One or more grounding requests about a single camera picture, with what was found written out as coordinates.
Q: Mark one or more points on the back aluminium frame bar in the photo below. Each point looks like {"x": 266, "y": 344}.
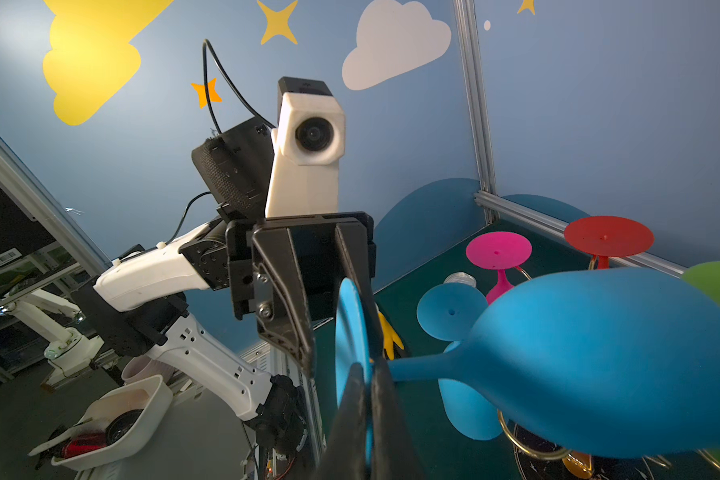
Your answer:
{"x": 556, "y": 227}

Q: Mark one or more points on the red wine glass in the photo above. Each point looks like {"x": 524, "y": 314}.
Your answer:
{"x": 606, "y": 237}

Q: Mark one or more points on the pink wine glass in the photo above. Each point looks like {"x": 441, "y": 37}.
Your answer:
{"x": 499, "y": 252}

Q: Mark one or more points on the blue wine glass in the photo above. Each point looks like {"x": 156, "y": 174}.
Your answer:
{"x": 618, "y": 363}
{"x": 447, "y": 312}

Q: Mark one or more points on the right aluminium frame post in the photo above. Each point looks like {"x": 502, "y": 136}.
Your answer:
{"x": 17, "y": 179}

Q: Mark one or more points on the left aluminium frame post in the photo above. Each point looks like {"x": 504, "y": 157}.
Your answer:
{"x": 468, "y": 36}

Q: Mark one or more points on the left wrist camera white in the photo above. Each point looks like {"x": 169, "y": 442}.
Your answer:
{"x": 308, "y": 142}

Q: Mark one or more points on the white plastic bin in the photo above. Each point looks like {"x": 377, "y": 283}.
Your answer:
{"x": 114, "y": 427}

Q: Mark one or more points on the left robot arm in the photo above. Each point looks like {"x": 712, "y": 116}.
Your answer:
{"x": 181, "y": 302}

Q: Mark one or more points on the silver tin can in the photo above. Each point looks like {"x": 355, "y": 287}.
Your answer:
{"x": 461, "y": 278}

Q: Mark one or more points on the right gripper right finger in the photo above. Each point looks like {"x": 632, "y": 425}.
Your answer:
{"x": 393, "y": 454}

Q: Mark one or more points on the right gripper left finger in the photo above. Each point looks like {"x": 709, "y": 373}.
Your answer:
{"x": 345, "y": 455}

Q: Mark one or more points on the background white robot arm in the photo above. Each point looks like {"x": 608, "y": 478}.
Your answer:
{"x": 69, "y": 352}

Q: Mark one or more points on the aluminium frame post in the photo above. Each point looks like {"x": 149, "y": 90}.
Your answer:
{"x": 17, "y": 179}
{"x": 468, "y": 36}

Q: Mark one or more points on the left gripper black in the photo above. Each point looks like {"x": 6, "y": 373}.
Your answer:
{"x": 303, "y": 259}

